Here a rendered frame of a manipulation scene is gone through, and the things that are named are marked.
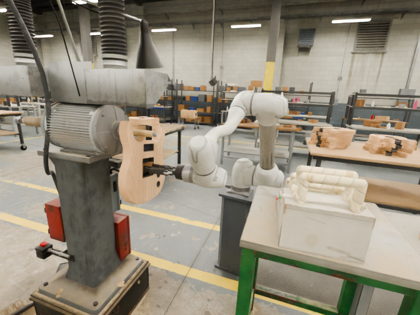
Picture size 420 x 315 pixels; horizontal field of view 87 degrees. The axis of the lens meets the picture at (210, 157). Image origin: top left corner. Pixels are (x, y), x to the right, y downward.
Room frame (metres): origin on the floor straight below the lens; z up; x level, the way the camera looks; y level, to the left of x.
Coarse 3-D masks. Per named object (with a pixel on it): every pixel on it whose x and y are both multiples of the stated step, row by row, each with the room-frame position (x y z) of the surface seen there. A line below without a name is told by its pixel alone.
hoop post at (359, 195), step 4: (360, 188) 0.63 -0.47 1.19; (364, 188) 0.63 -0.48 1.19; (356, 192) 0.64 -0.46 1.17; (360, 192) 0.63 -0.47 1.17; (364, 192) 0.63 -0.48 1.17; (352, 196) 0.65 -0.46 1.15; (356, 196) 0.64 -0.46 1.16; (360, 196) 0.63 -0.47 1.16; (364, 196) 0.63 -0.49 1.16; (352, 200) 0.64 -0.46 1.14; (356, 200) 0.63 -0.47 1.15; (360, 200) 0.63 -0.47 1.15; (352, 204) 0.64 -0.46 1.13; (356, 204) 0.63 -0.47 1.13; (360, 204) 0.63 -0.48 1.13; (352, 208) 0.64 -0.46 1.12; (356, 208) 0.63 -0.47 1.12; (356, 212) 0.63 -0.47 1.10; (360, 212) 0.63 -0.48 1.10
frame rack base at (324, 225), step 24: (288, 192) 0.77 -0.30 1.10; (312, 192) 0.78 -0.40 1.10; (288, 216) 0.67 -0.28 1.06; (312, 216) 0.65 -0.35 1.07; (336, 216) 0.63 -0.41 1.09; (360, 216) 0.62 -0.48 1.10; (288, 240) 0.67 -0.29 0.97; (312, 240) 0.65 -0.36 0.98; (336, 240) 0.63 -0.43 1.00; (360, 240) 0.61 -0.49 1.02
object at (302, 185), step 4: (300, 180) 0.68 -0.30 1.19; (304, 180) 0.67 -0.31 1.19; (300, 184) 0.68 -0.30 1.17; (304, 184) 0.67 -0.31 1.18; (300, 188) 0.68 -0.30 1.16; (304, 188) 0.67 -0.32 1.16; (296, 192) 0.69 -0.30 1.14; (300, 192) 0.68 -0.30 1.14; (304, 192) 0.67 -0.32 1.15; (300, 196) 0.67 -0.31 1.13; (304, 196) 0.67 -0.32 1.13; (300, 200) 0.67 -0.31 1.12; (304, 200) 0.68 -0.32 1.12; (300, 204) 0.67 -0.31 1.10
